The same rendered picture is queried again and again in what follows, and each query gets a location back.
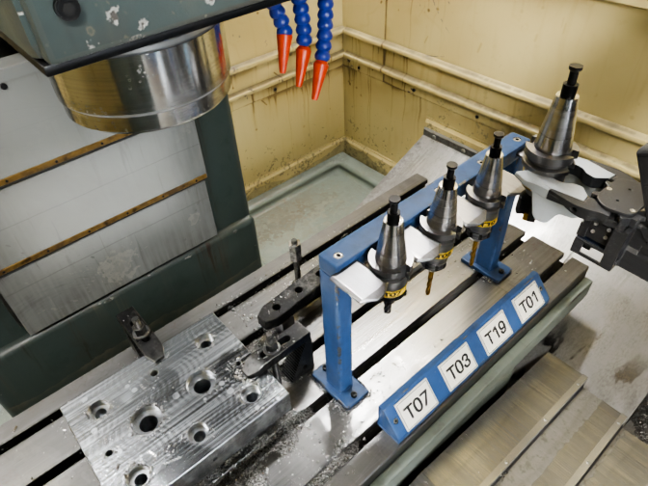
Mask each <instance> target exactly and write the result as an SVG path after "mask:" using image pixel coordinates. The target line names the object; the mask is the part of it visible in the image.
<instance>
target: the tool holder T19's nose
mask: <svg viewBox="0 0 648 486"><path fill-rule="evenodd" d="M465 232H466V233H467V235H468V236H469V237H470V238H471V240H473V241H476V242H480V241H482V240H484V239H487V238H489V237H490V233H491V232H492V227H489V228H478V227H469V228H466V229H465Z"/></svg>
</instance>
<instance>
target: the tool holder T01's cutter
mask: <svg viewBox="0 0 648 486"><path fill-rule="evenodd" d="M515 210H516V213H519V214H524V216H523V220H525V221H529V222H532V223H534V221H535V218H534V217H533V215H532V197H531V196H530V195H529V194H528V193H527V192H526V189H525V190H524V191H522V192H521V194H520V195H519V198H518V201H517V204H516V208H515Z"/></svg>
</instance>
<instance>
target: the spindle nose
mask: <svg viewBox="0 0 648 486"><path fill-rule="evenodd" d="M48 78H49V80H50V83H51V85H52V87H53V90H54V92H55V94H56V96H57V98H58V100H59V101H60V102H61V103H62V104H63V106H64V108H65V111H66V113H67V116H68V117H69V118H70V119H71V120H72V121H74V122H76V123H77V124H79V125H81V126H84V127H87V128H89V129H91V130H95V131H99V132H104V133H113V134H136V133H146V132H152V131H157V130H162V129H166V128H170V127H174V126H177V125H181V124H183V123H186V122H189V121H192V120H194V119H196V118H198V117H200V116H202V115H204V114H205V113H207V112H209V111H210V110H212V109H213V108H214V107H216V106H217V105H218V104H219V103H220V102H221V101H222V100H223V99H224V97H225V96H226V95H227V94H228V92H229V90H230V86H231V79H230V55H229V51H228V45H227V39H226V33H225V27H224V22H221V23H218V24H215V25H211V26H208V27H205V28H202V29H200V30H197V31H194V32H190V33H187V34H184V35H181V36H178V37H175V38H172V39H168V40H163V41H161V42H158V43H155V44H152V45H148V46H145V47H142V48H139V49H136V50H133V51H130V52H126V53H123V54H121V55H118V56H115V57H112V58H109V59H105V60H102V61H99V62H96V63H93V64H90V65H87V66H83V67H79V68H76V69H73V70H70V71H67V72H63V73H60V74H57V75H54V76H51V77H48Z"/></svg>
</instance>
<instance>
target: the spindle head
mask: <svg viewBox="0 0 648 486"><path fill-rule="evenodd" d="M287 1H290V0H0V37H1V38H2V39H3V40H5V41H6V42H7V43H8V44H9V45H11V46H12V47H13V48H14V49H15V50H16V51H17V52H19V53H20V54H21V55H22V56H23V57H24V58H25V59H27V60H28V61H29V62H30V63H31V64H32V65H33V66H35V67H36V68H37V69H38V70H39V71H41V72H42V73H43V74H44V75H45V76H46V77H51V76H54V75H57V74H60V73H63V72H67V71H70V70H73V69H76V68H81V67H83V66H87V65H90V64H93V63H96V62H99V61H102V60H105V59H109V58H112V57H115V56H118V55H121V54H123V53H126V52H130V51H133V50H136V49H139V48H142V47H145V46H148V45H152V44H155V43H158V42H161V41H165V40H168V39H172V38H175V37H178V36H181V35H184V34H187V33H190V32H194V31H197V30H200V29H202V28H205V27H208V26H211V25H215V24H218V23H221V22H224V21H227V20H230V19H233V18H237V17H239V16H242V15H245V14H250V13H253V12H257V11H260V10H263V9H266V8H269V7H272V6H275V5H279V4H281V3H284V2H287Z"/></svg>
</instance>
